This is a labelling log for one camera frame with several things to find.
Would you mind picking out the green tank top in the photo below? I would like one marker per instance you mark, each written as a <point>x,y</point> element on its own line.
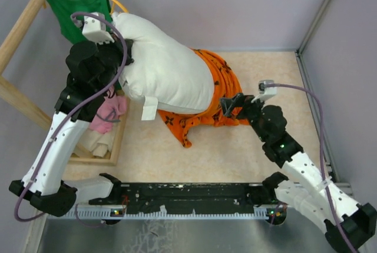
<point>63,9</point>

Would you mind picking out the grey clothes hanger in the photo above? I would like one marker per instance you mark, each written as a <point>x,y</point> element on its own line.
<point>110,118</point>

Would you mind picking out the pink cloth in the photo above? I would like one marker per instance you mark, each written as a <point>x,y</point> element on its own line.
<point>111,101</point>

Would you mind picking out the orange patterned pillowcase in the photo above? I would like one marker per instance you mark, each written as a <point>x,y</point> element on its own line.
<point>226,85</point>

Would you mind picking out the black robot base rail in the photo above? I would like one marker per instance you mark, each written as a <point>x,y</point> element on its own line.
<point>177,199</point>

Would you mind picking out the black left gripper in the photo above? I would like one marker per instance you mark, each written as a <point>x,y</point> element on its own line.
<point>115,46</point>

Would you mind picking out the wooden tray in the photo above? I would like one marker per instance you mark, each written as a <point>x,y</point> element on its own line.
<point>82,156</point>

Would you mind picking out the white pillow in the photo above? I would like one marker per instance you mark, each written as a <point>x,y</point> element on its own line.
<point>165,74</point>

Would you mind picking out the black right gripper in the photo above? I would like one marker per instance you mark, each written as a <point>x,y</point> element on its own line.
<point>238,100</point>

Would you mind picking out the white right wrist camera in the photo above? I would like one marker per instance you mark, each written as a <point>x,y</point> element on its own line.
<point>266,89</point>

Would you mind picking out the cream cloth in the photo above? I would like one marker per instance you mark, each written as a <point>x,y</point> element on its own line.
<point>97,143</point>

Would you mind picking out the wooden clothes rack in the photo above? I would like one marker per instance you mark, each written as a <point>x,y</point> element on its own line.
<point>38,70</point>

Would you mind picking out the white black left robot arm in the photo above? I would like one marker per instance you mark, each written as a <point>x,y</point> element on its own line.
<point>43,186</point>

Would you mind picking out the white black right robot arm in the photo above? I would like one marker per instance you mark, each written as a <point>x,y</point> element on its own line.
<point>346,224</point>

